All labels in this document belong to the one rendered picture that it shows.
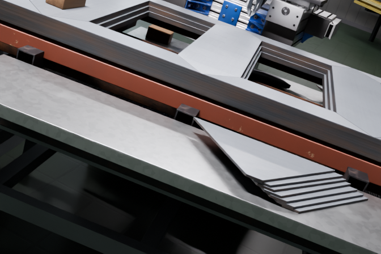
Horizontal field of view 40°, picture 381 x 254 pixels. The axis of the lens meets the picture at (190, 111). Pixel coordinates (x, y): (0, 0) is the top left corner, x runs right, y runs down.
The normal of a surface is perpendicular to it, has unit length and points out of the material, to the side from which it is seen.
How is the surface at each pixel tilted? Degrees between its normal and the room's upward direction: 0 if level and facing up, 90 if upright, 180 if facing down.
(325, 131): 90
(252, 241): 0
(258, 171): 0
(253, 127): 90
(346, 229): 0
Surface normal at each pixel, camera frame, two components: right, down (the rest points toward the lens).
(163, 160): 0.29, -0.89
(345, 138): -0.22, 0.29
